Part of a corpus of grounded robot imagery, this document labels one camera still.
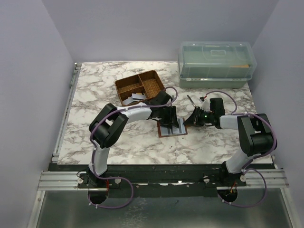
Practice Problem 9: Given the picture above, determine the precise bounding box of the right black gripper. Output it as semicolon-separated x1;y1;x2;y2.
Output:
183;106;215;127

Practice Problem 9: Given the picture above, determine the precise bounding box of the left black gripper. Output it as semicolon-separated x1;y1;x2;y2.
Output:
157;106;179;129

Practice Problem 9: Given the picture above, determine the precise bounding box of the brown leather card holder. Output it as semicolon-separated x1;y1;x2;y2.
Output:
157;118;188;138

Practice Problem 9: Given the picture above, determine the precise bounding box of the brown woven basket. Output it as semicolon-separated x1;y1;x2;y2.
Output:
114;70;165;106

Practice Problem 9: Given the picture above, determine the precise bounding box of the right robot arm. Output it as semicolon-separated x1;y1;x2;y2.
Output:
184;98;277;186

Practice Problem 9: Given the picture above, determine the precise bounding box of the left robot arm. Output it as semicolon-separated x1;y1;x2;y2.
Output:
89;90;179;188

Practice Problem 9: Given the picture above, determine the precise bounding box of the stack of credit cards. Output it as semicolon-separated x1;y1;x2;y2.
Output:
122;93;147;105

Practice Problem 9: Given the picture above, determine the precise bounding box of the clear lidded plastic box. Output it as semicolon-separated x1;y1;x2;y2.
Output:
178;41;257;89

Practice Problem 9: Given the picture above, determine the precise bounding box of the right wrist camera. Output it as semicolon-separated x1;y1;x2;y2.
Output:
199;97;209;111

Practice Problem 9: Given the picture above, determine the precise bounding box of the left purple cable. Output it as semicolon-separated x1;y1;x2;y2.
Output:
89;87;178;209

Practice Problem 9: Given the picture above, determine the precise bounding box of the purple cable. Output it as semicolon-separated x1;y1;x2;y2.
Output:
89;87;178;209
200;90;278;209

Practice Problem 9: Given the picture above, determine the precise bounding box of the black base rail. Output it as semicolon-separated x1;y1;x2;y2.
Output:
46;164;246;198

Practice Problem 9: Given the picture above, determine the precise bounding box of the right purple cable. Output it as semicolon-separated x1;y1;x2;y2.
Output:
200;90;278;209

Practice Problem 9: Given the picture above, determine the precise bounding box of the aluminium side rail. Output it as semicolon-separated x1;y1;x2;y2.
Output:
51;63;82;163

